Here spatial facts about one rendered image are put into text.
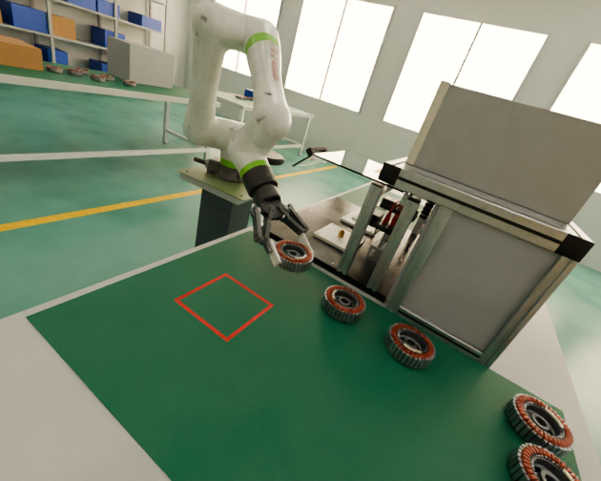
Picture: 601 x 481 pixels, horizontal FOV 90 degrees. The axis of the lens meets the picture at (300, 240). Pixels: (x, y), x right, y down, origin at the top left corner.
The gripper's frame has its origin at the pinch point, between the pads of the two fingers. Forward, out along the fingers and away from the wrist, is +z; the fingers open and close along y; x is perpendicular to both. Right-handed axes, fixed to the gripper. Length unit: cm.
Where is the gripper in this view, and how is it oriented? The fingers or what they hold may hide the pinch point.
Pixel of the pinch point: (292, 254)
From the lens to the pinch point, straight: 81.6
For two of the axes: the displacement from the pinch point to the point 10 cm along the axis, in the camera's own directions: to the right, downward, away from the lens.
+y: -7.3, 1.5, -6.7
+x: 5.6, -4.5, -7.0
